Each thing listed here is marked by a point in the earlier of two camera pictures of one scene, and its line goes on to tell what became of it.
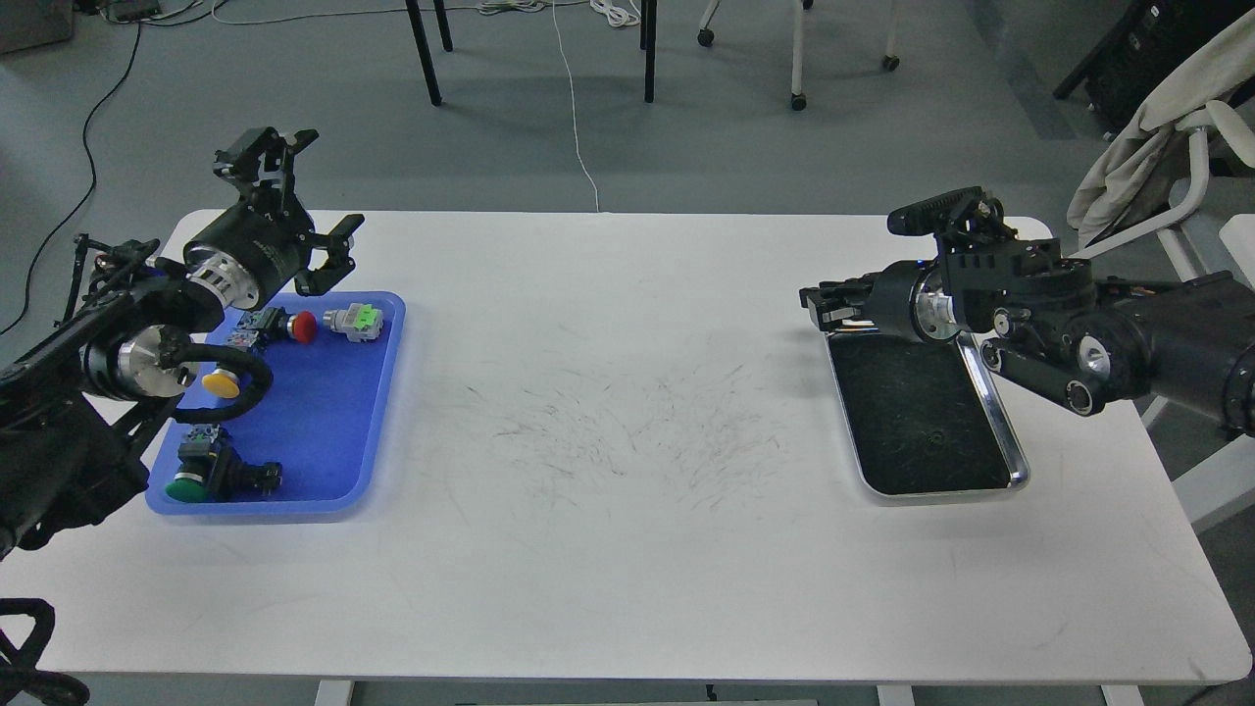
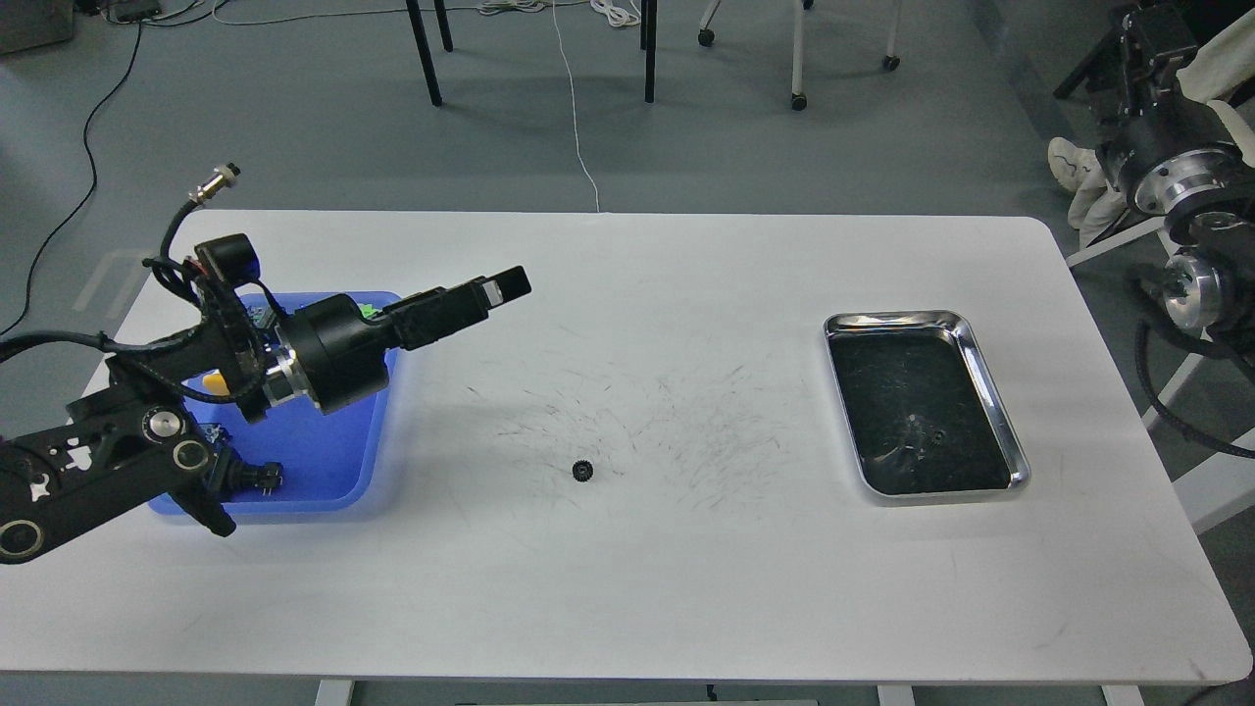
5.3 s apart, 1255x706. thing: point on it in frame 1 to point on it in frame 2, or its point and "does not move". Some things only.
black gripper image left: [253, 250] to [342, 354]
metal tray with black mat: [925, 421] does not move
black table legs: [648, 32] does not move
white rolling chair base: [798, 102] does not move
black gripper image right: [909, 301] to [1176, 148]
